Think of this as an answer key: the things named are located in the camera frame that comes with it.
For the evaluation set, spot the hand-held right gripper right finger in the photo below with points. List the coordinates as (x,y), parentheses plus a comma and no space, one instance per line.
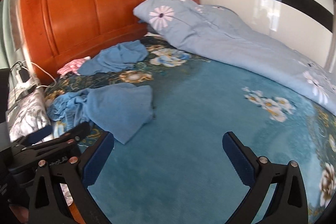
(237,158)

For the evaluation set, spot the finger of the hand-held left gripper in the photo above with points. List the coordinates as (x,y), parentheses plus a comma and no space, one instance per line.
(71,134)

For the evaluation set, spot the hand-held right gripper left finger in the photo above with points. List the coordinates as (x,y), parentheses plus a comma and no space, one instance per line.
(97,159)

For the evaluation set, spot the blue fleece garment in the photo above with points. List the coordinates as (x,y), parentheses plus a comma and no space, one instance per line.
(115,108)

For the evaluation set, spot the grey floral cloth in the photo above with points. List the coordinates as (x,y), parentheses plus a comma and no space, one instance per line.
(26,111)

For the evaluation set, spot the pink patterned cloth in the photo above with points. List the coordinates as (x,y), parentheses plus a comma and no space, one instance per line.
(69,67)

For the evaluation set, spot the teal floral bed blanket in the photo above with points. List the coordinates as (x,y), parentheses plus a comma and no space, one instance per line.
(189,108)

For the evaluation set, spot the charger plug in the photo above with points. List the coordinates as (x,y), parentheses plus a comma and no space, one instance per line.
(22,74)

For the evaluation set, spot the crumpled blue garment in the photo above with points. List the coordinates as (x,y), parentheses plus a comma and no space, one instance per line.
(118,57)

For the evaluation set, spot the light blue floral quilt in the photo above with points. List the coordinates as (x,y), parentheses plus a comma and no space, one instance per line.
(223,37)

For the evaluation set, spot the wooden headboard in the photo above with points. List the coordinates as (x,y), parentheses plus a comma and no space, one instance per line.
(86,11)

